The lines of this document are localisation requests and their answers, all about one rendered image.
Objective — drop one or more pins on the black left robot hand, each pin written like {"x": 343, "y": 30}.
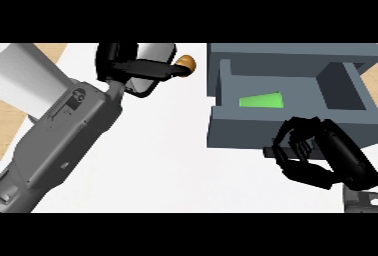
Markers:
{"x": 114, "y": 63}

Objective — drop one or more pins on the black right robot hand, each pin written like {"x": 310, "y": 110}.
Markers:
{"x": 347, "y": 156}

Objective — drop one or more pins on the silver cup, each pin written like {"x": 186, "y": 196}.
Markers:
{"x": 157, "y": 52}

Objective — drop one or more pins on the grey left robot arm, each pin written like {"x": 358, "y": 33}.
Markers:
{"x": 64, "y": 136}

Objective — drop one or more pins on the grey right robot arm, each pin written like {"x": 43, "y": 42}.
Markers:
{"x": 361, "y": 201}

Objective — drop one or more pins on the grey open drawer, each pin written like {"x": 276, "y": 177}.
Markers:
{"x": 245, "y": 126}

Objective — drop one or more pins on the orange brown rounded object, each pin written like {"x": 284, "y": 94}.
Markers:
{"x": 186, "y": 64}

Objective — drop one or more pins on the pale grey appliance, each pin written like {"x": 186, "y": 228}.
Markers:
{"x": 27, "y": 76}

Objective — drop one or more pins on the green block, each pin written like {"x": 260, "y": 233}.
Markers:
{"x": 263, "y": 100}

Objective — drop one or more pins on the grey cabinet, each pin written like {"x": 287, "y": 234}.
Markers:
{"x": 290, "y": 53}

